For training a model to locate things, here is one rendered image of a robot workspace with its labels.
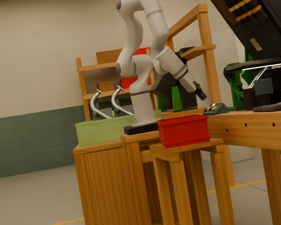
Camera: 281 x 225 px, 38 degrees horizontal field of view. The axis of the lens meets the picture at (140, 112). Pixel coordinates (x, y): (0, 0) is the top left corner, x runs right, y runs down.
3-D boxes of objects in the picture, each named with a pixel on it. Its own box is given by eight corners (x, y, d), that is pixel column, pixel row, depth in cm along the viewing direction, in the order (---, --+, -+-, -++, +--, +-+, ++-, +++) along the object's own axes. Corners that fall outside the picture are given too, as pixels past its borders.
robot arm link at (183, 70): (170, 76, 213) (174, 81, 213) (175, 74, 204) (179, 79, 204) (180, 65, 214) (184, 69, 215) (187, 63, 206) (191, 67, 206)
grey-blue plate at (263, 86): (259, 109, 193) (254, 80, 193) (257, 109, 195) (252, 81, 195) (276, 106, 196) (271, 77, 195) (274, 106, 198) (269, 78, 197)
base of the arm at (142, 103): (132, 127, 240) (126, 97, 239) (130, 125, 259) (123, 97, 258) (163, 120, 242) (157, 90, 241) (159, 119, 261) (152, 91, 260)
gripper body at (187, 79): (173, 79, 213) (187, 94, 215) (179, 77, 203) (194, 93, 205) (182, 69, 215) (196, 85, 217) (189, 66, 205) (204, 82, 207)
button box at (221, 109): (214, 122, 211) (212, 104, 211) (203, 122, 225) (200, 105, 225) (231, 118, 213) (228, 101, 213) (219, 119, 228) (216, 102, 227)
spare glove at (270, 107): (301, 107, 160) (300, 101, 160) (278, 111, 157) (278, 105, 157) (272, 109, 179) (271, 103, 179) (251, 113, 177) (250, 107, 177)
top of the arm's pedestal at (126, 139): (126, 143, 232) (125, 136, 232) (120, 140, 264) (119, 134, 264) (179, 134, 237) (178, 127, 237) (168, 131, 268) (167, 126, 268)
